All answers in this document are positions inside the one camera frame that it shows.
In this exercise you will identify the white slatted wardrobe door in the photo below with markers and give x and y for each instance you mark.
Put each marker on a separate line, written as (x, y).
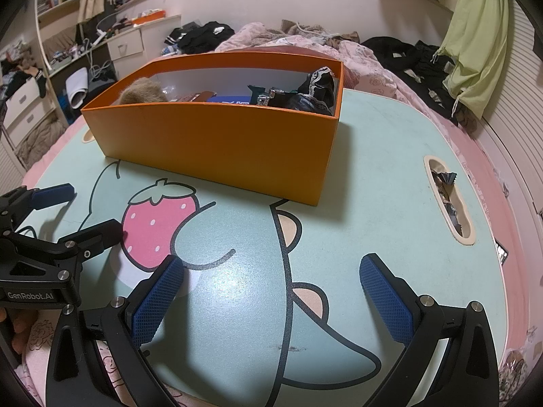
(521, 93)

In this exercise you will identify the person's left hand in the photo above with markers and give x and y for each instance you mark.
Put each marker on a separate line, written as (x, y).
(19, 326)

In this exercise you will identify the mint cartoon printed desktop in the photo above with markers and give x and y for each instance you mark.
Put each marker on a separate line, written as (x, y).
(382, 157)

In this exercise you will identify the white desk drawer unit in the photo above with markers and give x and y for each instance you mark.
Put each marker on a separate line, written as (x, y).
(127, 44)

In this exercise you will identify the white wall shelf unit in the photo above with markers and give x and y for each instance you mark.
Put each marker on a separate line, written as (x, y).
(57, 8)

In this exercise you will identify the white drawer cabinet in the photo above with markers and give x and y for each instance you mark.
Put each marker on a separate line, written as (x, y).
(25, 110)

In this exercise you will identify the orange flat box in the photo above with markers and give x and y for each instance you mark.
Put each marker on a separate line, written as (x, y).
(148, 17)

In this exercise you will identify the brown fluffy pom-pom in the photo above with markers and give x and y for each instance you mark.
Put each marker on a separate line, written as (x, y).
(142, 93)

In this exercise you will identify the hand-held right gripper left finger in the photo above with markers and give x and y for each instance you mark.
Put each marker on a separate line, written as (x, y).
(155, 301)

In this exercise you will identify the large black clothes pile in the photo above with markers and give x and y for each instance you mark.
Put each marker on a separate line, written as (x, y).
(403, 57)

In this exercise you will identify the dark foil packet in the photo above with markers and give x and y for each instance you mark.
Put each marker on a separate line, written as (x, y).
(502, 254)

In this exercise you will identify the white slipper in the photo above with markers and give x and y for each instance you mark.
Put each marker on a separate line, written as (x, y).
(77, 87)

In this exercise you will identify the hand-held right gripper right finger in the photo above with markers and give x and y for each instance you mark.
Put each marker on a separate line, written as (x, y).
(386, 301)

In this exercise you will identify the brown card box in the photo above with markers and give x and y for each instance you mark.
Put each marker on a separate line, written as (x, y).
(195, 96)

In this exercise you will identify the pink floral bedding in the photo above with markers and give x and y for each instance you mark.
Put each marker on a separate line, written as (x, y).
(271, 42)

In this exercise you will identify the black and white clothes pile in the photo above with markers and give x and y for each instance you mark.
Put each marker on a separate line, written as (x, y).
(203, 36)

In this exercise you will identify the blue tin case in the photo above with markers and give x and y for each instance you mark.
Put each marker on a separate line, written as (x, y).
(229, 99)

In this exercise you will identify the orange cardboard box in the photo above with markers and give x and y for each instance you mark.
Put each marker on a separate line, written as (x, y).
(212, 148)

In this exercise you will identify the black hanging sock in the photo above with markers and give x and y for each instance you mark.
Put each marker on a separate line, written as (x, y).
(41, 82)

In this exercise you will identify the black lace-trimmed cloth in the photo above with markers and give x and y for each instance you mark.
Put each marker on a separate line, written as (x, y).
(312, 97)

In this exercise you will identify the light green hanging cloth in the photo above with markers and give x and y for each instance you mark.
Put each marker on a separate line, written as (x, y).
(479, 51)

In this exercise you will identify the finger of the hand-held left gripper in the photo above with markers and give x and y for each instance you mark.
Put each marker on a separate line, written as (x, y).
(102, 231)
(55, 193)

